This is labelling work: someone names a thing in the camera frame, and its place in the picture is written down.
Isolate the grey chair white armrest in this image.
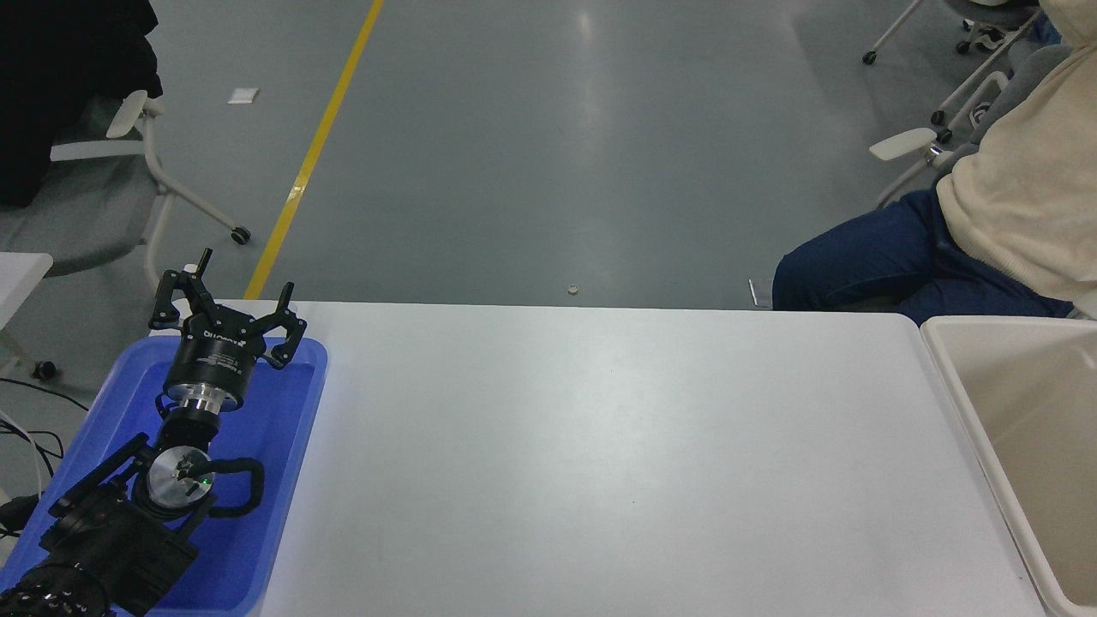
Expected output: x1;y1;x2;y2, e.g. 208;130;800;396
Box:
870;41;1074;208

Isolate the large pale bin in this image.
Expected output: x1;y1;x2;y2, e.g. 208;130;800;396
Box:
920;314;1097;617

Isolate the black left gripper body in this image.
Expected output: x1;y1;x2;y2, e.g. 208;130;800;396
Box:
163;317;260;404

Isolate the looped black floor cable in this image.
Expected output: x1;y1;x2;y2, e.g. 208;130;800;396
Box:
0;420;66;481

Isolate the person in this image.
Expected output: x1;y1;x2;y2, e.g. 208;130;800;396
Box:
771;0;1097;325
0;0;164;208

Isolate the white-legged office chair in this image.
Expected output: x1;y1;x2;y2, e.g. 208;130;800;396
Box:
864;0;1029;128

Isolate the grey office chair white frame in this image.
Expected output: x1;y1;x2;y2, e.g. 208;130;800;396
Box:
0;87;252;279

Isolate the white floor cable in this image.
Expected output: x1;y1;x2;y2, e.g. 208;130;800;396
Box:
0;410;45;500

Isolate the blue plastic tray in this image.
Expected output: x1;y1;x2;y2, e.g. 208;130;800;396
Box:
0;336;329;616

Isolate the thin black floor cable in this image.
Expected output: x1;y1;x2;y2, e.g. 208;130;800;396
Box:
0;377;91;414

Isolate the small white side table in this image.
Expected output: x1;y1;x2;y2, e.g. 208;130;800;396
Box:
0;254;57;382

